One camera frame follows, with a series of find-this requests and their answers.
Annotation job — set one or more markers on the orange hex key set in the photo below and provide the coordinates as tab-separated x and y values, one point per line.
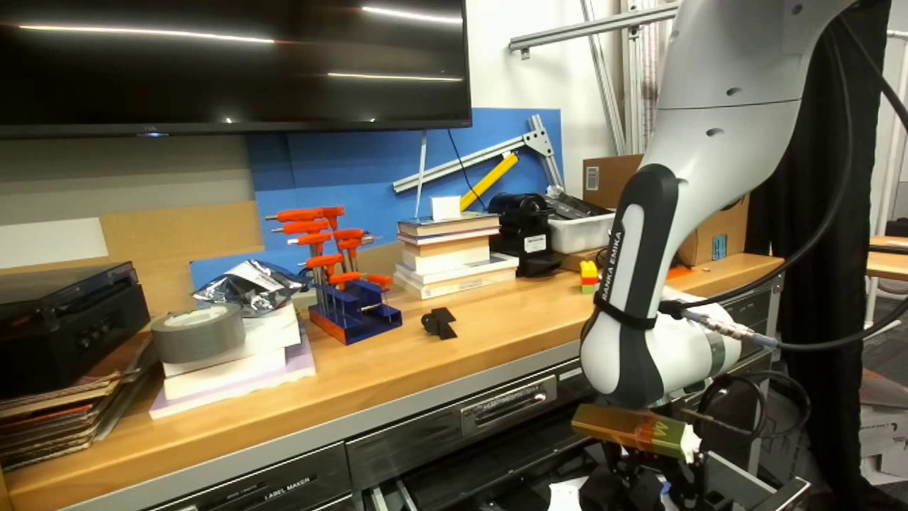
347	299

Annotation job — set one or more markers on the yellow level tool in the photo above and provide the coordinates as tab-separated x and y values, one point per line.
487	182

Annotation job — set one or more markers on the black device box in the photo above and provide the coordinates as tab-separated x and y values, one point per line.
58	326

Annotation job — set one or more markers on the crumpled silver foil bag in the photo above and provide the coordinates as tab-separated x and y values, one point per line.
254	286

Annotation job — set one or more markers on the closed cabinet drawers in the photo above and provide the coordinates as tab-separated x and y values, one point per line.
369	412

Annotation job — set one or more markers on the tall black bracket part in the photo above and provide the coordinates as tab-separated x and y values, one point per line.
437	323

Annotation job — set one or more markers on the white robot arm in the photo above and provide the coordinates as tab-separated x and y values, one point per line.
758	98

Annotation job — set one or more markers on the colourful toy brick stack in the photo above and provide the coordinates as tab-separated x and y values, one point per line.
589	276

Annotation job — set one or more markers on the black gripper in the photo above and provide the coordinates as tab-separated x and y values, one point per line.
631	480

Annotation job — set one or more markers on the aluminium rail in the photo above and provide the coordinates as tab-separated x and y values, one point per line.
531	141

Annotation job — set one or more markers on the open grey drawer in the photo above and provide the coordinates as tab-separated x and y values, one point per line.
519	453

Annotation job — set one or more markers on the wrist camera wood block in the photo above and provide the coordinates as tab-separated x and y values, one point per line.
638	431

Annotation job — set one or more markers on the stack of books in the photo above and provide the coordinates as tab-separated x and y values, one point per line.
452	257

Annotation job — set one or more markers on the black curtain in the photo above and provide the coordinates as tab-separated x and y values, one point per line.
826	169

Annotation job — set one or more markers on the white plastic bin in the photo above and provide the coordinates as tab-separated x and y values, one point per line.
580	233

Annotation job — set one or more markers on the black wall monitor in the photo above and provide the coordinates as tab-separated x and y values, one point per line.
231	67

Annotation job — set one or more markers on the white paper stack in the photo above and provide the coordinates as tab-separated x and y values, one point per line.
277	351

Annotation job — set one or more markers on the grey duct tape roll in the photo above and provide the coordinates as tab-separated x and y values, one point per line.
199	337

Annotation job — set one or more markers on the cardboard box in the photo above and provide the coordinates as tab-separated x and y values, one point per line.
718	238

